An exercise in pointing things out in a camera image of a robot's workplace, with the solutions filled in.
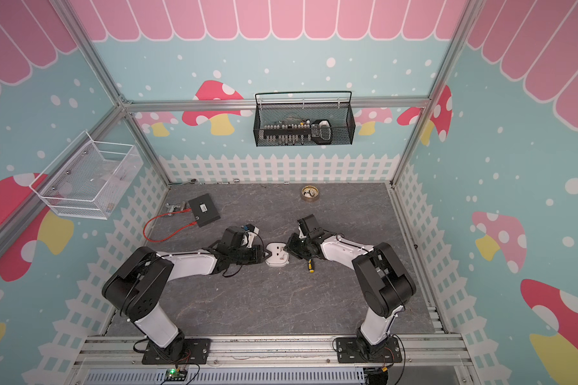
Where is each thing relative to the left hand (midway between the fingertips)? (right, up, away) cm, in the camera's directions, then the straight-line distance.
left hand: (269, 257), depth 92 cm
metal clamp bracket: (-47, +19, +17) cm, 53 cm away
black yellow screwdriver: (+16, -3, -1) cm, 16 cm away
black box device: (-31, +18, +17) cm, 40 cm away
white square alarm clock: (+4, 0, 0) cm, 4 cm away
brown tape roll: (+17, +26, +24) cm, 39 cm away
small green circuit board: (-27, -32, -19) cm, 46 cm away
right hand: (+6, +4, 0) cm, 7 cm away
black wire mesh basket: (+25, +52, +1) cm, 57 cm away
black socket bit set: (+8, +48, -2) cm, 48 cm away
